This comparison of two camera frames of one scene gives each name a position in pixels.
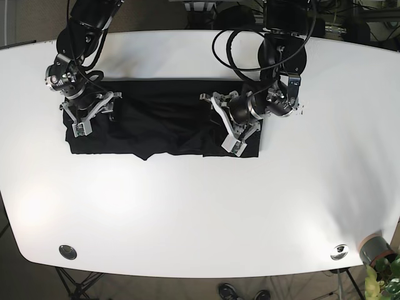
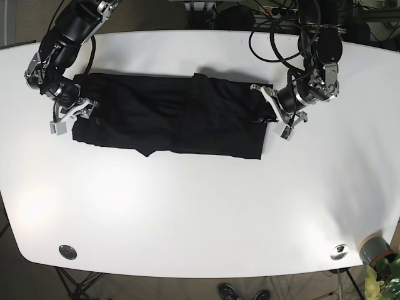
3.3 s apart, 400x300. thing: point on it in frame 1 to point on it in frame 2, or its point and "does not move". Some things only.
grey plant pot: [375, 247] does not move
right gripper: [244, 112] to [289, 102]
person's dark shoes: [228, 292] does not move
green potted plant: [382, 282] does not move
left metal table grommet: [68, 252] does not move
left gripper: [82, 99] to [66, 96]
